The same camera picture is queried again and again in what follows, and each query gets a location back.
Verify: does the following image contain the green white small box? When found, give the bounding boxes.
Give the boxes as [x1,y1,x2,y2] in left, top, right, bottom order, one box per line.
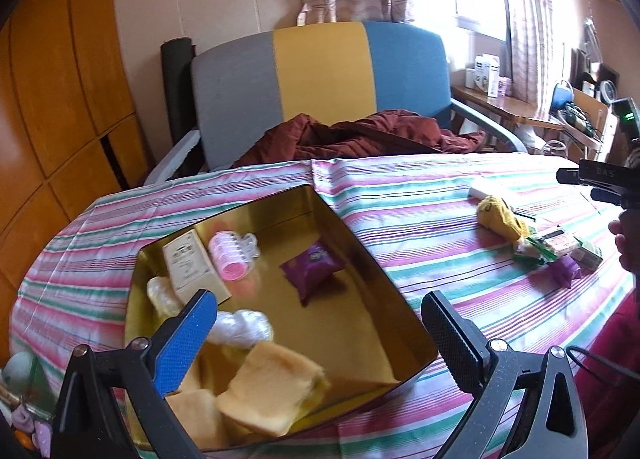
[570,241,604,270]

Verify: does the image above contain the pink hair roller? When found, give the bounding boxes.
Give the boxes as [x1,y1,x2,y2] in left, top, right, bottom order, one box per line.
[207,233,251,286]

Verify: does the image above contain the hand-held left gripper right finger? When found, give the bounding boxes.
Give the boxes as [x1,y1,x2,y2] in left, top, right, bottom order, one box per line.
[421,290,588,459]

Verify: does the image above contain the blue round object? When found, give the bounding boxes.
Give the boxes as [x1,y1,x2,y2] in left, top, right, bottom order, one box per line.
[552,80,576,116]

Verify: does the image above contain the striped tablecloth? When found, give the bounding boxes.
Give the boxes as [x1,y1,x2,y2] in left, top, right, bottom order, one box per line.
[9,153,640,459]

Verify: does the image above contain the clear plastic item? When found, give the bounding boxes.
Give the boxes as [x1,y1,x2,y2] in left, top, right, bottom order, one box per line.
[206,309,276,348]

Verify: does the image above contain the brown cardboard box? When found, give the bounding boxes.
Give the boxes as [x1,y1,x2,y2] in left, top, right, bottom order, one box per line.
[570,88,622,160]

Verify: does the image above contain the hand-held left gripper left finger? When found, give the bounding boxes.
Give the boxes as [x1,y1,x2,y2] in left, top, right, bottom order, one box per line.
[50,289,218,459]

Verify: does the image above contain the purple snack packet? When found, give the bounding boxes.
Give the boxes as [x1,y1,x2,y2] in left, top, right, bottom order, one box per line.
[549,256,584,288]
[279,240,345,292]

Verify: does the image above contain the yellow cloth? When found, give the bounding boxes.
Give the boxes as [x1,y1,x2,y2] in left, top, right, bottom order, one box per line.
[475,195,531,243]

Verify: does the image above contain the dark red blanket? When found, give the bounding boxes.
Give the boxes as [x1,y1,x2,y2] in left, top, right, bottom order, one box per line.
[574,286,640,459]

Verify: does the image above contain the green yellow snack packet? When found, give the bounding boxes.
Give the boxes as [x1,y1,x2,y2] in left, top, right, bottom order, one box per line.
[514,234,556,266]

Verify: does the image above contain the gold tin box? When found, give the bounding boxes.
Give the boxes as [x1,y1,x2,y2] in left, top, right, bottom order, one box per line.
[122,184,440,452]

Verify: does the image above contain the cream cardboard box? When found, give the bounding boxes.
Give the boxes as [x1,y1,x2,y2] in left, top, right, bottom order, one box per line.
[161,231,234,306]

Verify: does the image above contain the white hair roller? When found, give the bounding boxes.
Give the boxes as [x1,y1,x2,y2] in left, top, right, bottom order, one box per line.
[146,276,184,316]

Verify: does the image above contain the white plastic bag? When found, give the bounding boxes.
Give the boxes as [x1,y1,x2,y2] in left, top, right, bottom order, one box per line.
[515,125,569,156]

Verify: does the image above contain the white box with dark print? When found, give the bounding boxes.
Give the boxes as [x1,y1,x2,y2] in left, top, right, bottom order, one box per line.
[475,54,502,98]

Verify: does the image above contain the person's right hand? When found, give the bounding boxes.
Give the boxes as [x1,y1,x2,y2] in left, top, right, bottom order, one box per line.
[609,219,640,272]

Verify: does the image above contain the pink cloth bundle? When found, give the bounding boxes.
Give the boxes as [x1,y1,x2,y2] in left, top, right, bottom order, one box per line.
[11,403,55,459]

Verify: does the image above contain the green white packets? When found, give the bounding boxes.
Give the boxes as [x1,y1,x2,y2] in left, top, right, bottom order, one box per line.
[532,225,584,258]

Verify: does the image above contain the wooden wardrobe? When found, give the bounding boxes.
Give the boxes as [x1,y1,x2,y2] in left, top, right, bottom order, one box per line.
[0,0,154,290]

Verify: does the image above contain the small white desk fan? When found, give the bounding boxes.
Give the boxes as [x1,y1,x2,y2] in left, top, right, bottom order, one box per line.
[599,80,622,106]

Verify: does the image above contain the pale round object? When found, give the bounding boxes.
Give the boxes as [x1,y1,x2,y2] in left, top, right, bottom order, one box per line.
[3,351,39,388]

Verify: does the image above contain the wooden desk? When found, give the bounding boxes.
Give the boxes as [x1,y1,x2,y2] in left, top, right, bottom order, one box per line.
[450,84,567,140]

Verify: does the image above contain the brown red jacket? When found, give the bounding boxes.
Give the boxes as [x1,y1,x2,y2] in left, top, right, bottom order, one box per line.
[231,110,489,170]

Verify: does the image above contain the black cable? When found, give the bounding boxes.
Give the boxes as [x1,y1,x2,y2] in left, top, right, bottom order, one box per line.
[564,345,619,383]

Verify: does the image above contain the grey yellow blue chair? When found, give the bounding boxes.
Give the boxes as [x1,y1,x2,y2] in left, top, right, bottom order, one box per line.
[144,21,529,186]

